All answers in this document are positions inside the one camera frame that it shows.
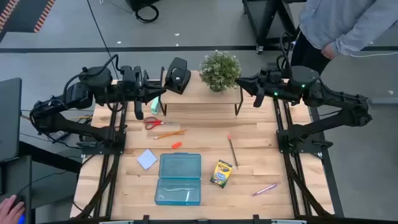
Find clear blue plastic pencil case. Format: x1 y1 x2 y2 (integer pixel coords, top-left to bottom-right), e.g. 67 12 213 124
154 152 202 207

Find black equipment cart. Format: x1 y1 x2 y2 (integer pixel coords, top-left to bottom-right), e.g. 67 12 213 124
242 0 308 54

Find black table frame rail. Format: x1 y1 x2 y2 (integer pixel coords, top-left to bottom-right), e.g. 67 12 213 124
273 98 312 217
93 102 128 218

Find yellow green crayon box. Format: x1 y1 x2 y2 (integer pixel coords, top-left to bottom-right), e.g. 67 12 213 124
210 159 233 189

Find black coiled cable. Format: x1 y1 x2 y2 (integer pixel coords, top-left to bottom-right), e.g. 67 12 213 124
126 0 160 24

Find person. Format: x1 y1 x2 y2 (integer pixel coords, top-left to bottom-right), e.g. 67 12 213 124
290 0 398 75

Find person's hand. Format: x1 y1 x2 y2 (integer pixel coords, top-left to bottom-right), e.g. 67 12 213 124
320 43 338 60
0 194 25 224

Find black table edge frame bar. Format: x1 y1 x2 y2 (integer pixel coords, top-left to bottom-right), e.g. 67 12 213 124
37 213 398 224

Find white paper sheet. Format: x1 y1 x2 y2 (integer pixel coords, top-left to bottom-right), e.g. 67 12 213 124
136 148 159 170

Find red handled scissors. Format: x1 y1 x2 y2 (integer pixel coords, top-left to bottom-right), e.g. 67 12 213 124
142 116 181 131

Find dark grey laptop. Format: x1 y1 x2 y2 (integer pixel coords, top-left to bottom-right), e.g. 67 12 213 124
0 77 22 162

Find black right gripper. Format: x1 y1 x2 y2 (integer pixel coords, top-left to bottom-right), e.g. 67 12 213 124
234 68 292 108

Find black mat with striped edge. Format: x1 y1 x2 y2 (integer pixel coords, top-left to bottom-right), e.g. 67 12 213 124
0 0 57 43

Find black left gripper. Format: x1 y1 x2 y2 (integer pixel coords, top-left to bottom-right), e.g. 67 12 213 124
119 65 167 121

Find wooden shelf riser black legs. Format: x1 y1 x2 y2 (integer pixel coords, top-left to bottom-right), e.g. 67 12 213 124
160 70 244 116

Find purple pen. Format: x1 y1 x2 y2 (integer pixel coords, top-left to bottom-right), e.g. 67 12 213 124
252 183 279 197

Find thin black cable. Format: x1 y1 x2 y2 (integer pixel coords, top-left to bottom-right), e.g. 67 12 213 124
86 0 121 80

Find green potted plant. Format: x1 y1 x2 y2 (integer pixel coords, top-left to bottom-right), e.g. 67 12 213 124
198 49 243 93

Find black computer mouse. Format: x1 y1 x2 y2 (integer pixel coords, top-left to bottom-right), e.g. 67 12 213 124
14 193 27 224

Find mint green eraser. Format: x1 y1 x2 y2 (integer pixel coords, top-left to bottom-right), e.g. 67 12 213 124
150 96 160 115

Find orange pencil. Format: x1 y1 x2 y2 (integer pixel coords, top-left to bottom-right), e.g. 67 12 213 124
153 129 188 141

